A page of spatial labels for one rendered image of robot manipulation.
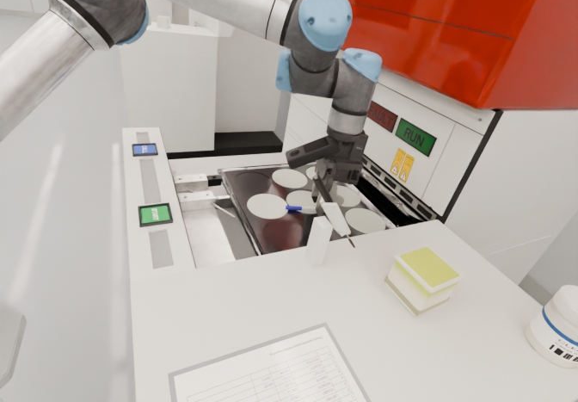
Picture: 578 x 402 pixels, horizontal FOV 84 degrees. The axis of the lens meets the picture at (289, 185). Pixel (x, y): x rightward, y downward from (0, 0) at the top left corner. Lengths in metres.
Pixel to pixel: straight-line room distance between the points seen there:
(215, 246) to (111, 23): 0.45
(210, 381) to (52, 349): 1.31
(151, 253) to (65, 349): 1.14
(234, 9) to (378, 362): 0.52
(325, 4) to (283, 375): 0.48
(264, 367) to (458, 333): 0.29
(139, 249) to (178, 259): 0.07
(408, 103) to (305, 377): 0.63
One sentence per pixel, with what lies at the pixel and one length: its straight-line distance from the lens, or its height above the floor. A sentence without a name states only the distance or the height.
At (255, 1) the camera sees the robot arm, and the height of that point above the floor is 1.33.
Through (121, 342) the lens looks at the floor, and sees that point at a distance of 1.64.
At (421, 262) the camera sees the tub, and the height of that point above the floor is 1.03.
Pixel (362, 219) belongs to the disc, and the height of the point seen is 0.90.
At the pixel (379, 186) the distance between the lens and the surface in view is 0.90.
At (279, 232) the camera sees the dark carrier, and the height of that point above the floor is 0.90.
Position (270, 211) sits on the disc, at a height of 0.90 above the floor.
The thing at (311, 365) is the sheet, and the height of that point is 0.97.
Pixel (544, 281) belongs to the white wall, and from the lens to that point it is 2.47.
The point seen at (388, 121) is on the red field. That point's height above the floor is 1.10.
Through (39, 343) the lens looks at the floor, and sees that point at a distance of 1.74.
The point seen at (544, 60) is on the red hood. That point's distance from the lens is 0.75.
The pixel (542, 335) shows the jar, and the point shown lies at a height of 0.99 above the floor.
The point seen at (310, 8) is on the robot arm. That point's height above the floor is 1.33.
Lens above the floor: 1.36
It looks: 32 degrees down
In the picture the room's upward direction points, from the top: 11 degrees clockwise
